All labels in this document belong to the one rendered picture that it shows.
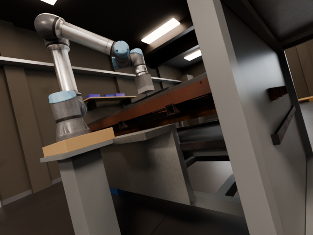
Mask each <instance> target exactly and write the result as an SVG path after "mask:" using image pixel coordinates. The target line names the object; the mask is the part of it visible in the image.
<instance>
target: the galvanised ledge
mask: <svg viewBox="0 0 313 235"><path fill-rule="evenodd" d="M176 129H177V128H176V124H175V123H174V124H169V125H164V126H160V127H156V128H151V129H147V130H143V131H137V132H133V133H129V134H124V135H120V136H116V137H115V138H114V139H113V143H112V144H110V145H118V144H125V143H131V142H137V141H144V140H148V139H150V138H154V137H157V136H159V135H162V134H165V133H168V132H170V131H173V130H176ZM110 145H106V146H110Z"/></svg>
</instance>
